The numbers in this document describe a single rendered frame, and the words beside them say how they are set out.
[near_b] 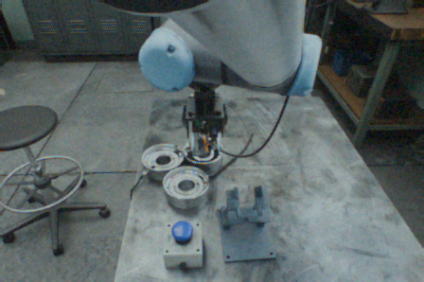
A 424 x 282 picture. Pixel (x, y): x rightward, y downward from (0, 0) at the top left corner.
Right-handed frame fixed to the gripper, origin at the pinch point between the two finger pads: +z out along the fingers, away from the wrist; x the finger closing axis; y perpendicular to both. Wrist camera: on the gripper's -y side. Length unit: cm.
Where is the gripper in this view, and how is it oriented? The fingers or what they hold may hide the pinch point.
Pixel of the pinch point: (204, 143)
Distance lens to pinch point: 70.6
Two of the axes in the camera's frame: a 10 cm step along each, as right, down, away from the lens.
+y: 0.2, 7.1, -7.0
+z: 0.1, 7.0, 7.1
